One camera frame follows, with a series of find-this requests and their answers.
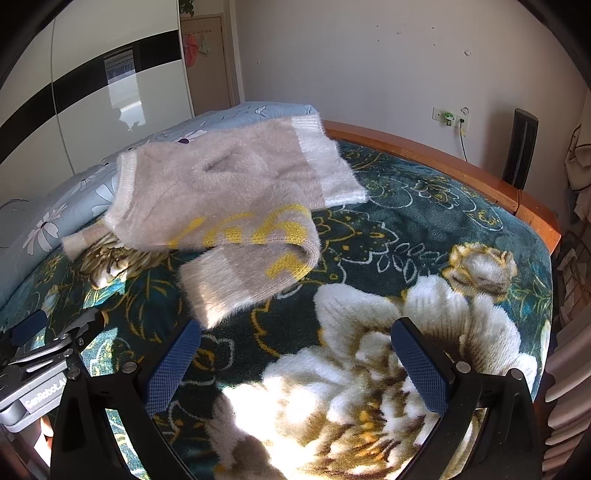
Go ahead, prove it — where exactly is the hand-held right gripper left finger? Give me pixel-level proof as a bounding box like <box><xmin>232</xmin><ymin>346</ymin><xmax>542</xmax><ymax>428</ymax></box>
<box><xmin>50</xmin><ymin>318</ymin><xmax>202</xmax><ymax>480</ymax></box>

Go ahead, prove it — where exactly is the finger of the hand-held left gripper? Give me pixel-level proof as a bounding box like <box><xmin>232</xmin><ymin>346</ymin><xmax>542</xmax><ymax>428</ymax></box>
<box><xmin>0</xmin><ymin>310</ymin><xmax>49</xmax><ymax>357</ymax></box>
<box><xmin>14</xmin><ymin>307</ymin><xmax>103</xmax><ymax>366</ymax></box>

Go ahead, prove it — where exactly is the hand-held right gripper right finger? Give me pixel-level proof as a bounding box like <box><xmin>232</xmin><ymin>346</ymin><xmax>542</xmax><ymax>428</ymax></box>
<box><xmin>390</xmin><ymin>316</ymin><xmax>544</xmax><ymax>480</ymax></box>

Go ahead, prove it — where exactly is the fuzzy beige sweater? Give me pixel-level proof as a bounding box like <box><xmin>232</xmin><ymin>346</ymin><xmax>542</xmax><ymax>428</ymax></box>
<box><xmin>62</xmin><ymin>114</ymin><xmax>369</xmax><ymax>329</ymax></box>

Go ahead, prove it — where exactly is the blue floral pillow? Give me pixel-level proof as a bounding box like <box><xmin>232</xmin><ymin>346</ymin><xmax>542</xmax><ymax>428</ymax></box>
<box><xmin>0</xmin><ymin>102</ymin><xmax>320</xmax><ymax>296</ymax></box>

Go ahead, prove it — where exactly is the dark green floral blanket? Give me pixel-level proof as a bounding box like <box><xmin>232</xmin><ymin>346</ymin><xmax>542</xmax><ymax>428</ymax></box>
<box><xmin>0</xmin><ymin>138</ymin><xmax>553</xmax><ymax>480</ymax></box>

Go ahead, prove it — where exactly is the white wardrobe black stripe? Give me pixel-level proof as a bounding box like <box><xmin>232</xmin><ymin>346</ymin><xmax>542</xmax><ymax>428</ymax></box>
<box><xmin>0</xmin><ymin>0</ymin><xmax>195</xmax><ymax>204</ymax></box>

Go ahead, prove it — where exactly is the black tower appliance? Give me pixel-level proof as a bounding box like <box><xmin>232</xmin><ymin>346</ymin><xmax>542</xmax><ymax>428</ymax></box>
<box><xmin>501</xmin><ymin>108</ymin><xmax>540</xmax><ymax>191</ymax></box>

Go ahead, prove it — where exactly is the white bag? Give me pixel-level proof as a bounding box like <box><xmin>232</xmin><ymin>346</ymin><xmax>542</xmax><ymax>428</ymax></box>
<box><xmin>564</xmin><ymin>124</ymin><xmax>591</xmax><ymax>223</ymax></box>

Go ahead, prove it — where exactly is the wooden door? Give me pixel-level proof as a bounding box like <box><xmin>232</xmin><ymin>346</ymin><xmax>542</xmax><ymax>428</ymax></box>
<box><xmin>180</xmin><ymin>14</ymin><xmax>243</xmax><ymax>117</ymax></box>

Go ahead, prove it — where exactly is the wooden bed frame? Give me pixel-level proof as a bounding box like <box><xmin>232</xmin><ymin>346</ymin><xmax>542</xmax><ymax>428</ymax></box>
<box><xmin>321</xmin><ymin>119</ymin><xmax>562</xmax><ymax>256</ymax></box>

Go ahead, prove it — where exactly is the white wall socket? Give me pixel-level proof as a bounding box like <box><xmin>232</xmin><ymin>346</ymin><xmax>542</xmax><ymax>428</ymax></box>
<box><xmin>431</xmin><ymin>107</ymin><xmax>470</xmax><ymax>129</ymax></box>

